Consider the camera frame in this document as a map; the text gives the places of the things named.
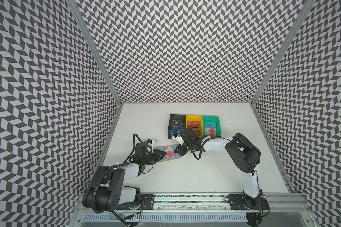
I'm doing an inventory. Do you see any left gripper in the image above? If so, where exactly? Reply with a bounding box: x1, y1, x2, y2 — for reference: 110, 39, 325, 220
143, 149, 167, 165

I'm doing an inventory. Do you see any red circle white card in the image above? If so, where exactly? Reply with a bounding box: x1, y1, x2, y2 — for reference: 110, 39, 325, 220
164, 145, 177, 159

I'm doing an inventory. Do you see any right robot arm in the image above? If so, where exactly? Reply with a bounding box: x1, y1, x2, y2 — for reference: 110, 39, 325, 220
171, 128, 270, 212

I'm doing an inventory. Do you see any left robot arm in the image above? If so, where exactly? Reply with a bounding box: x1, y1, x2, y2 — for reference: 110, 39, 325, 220
82, 142, 167, 213

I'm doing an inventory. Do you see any blue card in black bin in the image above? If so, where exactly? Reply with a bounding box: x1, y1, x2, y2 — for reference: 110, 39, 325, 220
170, 127, 181, 136

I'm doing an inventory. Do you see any dark card in black bin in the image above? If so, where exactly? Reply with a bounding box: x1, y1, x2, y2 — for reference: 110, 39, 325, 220
170, 120, 184, 127

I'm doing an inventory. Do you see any red card in yellow bin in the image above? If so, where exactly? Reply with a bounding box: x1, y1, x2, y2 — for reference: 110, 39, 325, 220
187, 121, 200, 128

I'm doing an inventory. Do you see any red white card green bin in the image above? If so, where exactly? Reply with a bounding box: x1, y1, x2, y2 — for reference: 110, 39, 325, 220
204, 128, 217, 137

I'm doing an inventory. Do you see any teal card in green bin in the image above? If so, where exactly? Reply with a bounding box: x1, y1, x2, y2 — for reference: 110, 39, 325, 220
204, 122, 217, 129

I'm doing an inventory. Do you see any black plastic bin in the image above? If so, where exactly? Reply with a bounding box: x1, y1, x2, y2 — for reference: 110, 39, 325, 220
167, 114, 186, 139

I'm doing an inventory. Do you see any yellow plastic bin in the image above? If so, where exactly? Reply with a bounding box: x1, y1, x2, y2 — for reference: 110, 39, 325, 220
186, 115, 204, 136

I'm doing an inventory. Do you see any green plastic bin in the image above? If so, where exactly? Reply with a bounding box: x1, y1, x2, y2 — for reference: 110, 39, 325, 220
203, 115, 222, 137

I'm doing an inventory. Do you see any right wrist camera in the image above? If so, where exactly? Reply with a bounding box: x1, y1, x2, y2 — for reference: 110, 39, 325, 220
171, 134, 184, 145

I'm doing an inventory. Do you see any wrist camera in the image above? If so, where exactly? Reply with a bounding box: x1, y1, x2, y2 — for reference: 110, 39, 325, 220
171, 134, 184, 145
145, 139, 157, 145

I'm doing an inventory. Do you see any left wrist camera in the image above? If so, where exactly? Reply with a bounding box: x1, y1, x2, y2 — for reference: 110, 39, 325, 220
145, 139, 157, 145

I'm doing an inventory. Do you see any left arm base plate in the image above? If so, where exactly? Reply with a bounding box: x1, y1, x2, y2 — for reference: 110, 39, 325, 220
116, 194, 155, 211

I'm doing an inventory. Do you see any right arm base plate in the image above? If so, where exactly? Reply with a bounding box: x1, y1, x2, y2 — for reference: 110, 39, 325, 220
224, 194, 270, 211

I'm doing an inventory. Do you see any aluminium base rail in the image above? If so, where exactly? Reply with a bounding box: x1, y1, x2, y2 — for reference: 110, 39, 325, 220
73, 192, 313, 213

